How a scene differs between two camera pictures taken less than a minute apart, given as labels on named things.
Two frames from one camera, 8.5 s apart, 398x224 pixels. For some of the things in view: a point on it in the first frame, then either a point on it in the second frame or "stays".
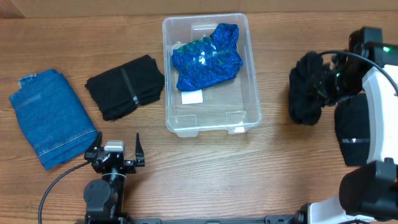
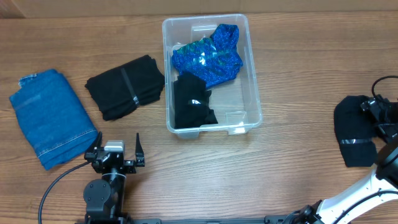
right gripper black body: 339,84 to 383,112
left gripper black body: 130,167 stays
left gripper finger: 97,144 stays
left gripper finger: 139,152 stays
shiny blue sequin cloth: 209,60 stays
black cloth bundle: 306,89 to 191,102
